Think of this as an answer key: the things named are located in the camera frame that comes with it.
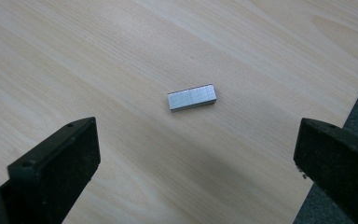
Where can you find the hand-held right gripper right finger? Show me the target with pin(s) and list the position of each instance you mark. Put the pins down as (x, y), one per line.
(341, 161)

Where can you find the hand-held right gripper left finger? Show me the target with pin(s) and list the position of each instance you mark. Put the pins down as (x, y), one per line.
(56, 168)

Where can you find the silver staple strip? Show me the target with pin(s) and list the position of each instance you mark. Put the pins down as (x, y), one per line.
(191, 97)

